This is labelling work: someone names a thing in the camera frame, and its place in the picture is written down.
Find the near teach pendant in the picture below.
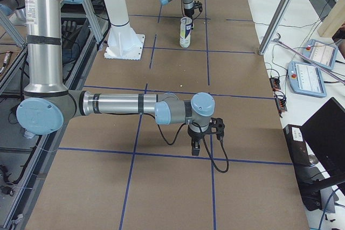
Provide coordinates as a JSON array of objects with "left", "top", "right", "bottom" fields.
[{"left": 288, "top": 61, "right": 327, "bottom": 98}]

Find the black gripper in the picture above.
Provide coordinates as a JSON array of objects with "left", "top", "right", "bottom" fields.
[
  {"left": 188, "top": 124, "right": 211, "bottom": 156},
  {"left": 183, "top": 8, "right": 195, "bottom": 17}
]

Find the black computer box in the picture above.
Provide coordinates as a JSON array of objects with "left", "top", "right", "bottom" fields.
[{"left": 283, "top": 124, "right": 319, "bottom": 167}]

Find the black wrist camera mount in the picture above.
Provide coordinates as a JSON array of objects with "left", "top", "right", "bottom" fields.
[{"left": 209, "top": 117, "right": 225, "bottom": 141}]

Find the aluminium frame post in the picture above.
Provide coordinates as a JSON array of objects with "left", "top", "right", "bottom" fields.
[{"left": 258, "top": 0, "right": 291, "bottom": 55}]

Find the clear tennis ball can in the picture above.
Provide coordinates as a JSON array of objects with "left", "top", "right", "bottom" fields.
[{"left": 180, "top": 17, "right": 193, "bottom": 48}]

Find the orange black connector block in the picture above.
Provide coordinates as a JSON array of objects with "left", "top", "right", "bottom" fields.
[{"left": 269, "top": 77, "right": 281, "bottom": 90}]

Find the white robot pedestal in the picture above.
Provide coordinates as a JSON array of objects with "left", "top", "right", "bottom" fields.
[{"left": 104, "top": 0, "right": 145, "bottom": 60}]

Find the black laptop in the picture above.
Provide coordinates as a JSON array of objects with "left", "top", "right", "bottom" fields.
[{"left": 301, "top": 97, "right": 344, "bottom": 185}]

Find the teach pendant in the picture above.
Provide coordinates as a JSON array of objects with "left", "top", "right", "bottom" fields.
[
  {"left": 303, "top": 39, "right": 338, "bottom": 70},
  {"left": 288, "top": 61, "right": 327, "bottom": 98}
]

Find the far teach pendant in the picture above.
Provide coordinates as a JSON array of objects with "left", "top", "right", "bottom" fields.
[{"left": 303, "top": 39, "right": 338, "bottom": 70}]

